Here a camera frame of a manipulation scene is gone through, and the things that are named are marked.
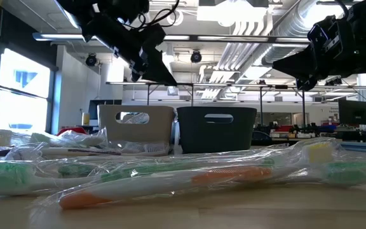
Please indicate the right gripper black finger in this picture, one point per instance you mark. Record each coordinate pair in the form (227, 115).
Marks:
(300, 72)
(300, 60)

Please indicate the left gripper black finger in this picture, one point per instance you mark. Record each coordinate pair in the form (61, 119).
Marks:
(157, 62)
(157, 78)

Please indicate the purple toothbrush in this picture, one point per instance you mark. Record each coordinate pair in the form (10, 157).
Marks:
(156, 148)

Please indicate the green toothbrush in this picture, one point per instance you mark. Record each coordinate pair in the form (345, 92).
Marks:
(8, 176)
(75, 170)
(44, 138)
(345, 173)

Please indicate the cluttered workbench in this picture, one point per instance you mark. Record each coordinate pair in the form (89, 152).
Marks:
(297, 133)

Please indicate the translucent white plastic bin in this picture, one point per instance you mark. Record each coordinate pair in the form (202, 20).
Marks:
(175, 136)

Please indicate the black desk monitor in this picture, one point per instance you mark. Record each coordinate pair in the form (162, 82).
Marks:
(356, 112)

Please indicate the red cloth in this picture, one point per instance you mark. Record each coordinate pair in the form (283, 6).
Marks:
(71, 131)

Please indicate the left wrist camera housing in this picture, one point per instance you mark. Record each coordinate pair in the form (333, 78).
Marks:
(129, 9)

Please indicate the dark wall screen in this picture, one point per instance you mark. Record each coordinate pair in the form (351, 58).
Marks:
(94, 109)

